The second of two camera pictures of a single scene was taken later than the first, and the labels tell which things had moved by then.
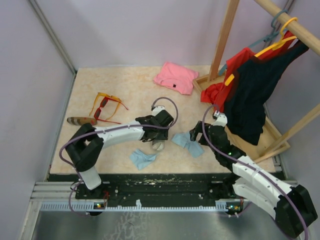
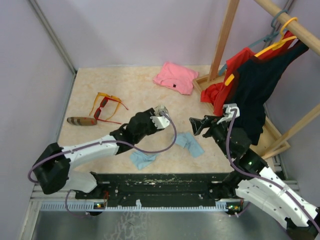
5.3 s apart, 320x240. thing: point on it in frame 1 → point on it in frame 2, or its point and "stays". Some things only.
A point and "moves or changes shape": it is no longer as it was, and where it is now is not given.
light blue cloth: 141,159 stays
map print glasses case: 158,145 moves or changes shape
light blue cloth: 183,139 stays
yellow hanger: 279,43 stays
